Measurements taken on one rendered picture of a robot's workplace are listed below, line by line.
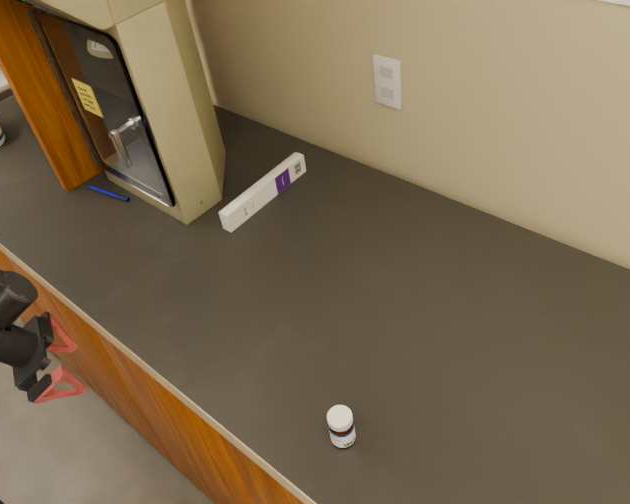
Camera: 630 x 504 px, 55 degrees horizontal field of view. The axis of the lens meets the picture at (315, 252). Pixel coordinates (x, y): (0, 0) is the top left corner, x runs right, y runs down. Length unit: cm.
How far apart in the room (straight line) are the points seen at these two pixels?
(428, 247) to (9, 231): 99
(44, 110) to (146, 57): 42
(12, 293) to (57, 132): 75
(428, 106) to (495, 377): 58
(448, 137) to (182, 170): 57
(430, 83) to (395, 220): 29
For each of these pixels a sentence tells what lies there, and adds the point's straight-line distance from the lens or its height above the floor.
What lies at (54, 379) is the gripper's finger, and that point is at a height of 111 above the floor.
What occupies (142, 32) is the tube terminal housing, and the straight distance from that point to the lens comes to 123.
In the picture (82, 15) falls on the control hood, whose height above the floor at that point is 145.
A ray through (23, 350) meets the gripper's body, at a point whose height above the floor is 115.
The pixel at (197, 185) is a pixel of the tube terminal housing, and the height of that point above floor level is 102.
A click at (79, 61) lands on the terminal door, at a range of 137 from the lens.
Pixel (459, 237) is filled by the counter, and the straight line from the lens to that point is 129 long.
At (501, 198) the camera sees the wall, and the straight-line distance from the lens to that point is 136.
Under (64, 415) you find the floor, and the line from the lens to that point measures 244.
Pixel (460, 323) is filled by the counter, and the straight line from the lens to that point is 113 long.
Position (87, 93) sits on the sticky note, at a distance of 143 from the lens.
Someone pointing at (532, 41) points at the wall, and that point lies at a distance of 116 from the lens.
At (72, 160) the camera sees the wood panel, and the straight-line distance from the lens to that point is 166.
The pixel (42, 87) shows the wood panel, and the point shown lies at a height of 121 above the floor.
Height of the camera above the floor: 182
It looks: 43 degrees down
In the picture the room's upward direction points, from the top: 10 degrees counter-clockwise
